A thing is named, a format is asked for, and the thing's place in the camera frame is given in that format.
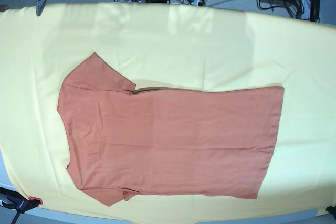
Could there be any black clamp at right corner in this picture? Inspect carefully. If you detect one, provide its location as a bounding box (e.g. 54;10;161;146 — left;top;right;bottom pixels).
326;206;336;219

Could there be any yellow table cloth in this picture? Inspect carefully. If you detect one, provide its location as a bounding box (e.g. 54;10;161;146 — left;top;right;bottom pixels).
1;3;335;223

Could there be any terracotta orange T-shirt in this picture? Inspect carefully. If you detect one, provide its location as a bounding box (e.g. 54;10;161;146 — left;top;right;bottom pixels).
57;54;284;206

